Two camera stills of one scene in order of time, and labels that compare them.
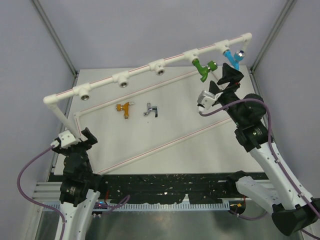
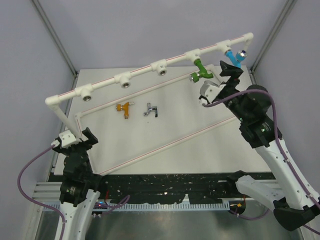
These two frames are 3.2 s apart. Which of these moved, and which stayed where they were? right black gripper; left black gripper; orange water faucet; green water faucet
Moved: green water faucet
Stayed: left black gripper; right black gripper; orange water faucet
